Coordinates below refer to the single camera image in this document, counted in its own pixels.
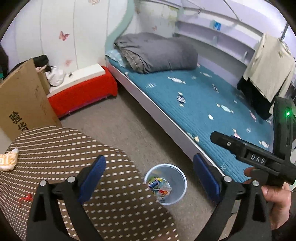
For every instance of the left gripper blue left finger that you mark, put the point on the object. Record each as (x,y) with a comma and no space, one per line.
(45,220)

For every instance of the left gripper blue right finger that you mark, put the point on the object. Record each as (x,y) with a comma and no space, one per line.
(252,219)

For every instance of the orange white bread bag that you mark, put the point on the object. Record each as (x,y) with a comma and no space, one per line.
(9,160)

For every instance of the light blue trash bin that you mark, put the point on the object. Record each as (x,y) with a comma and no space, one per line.
(167,182)

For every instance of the person's right hand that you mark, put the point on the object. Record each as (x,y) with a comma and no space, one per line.
(281,199)

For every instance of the black garment under sweater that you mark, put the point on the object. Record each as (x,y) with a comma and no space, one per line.
(259,103)

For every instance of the brown polka dot tablecloth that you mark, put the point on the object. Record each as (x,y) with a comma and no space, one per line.
(122,207)

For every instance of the cream hanging sweater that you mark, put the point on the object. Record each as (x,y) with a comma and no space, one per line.
(271,68)

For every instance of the teal candy pattern bedspread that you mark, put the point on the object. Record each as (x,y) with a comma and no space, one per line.
(201,102)

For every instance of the brown cardboard box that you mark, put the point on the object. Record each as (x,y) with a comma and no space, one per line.
(24,104)

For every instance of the white plastic bag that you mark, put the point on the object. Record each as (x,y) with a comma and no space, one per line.
(56,76)

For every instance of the red covered low bench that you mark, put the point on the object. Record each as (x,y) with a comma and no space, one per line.
(83,94)

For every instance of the folded grey blanket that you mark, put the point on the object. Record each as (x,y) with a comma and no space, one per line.
(147,53)

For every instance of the blue striped pillow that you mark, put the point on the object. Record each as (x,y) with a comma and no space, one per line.
(115,55)

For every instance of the red string scrap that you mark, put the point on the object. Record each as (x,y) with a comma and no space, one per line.
(27,198)

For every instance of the white bed frame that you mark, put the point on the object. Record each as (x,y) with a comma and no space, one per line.
(181,139)

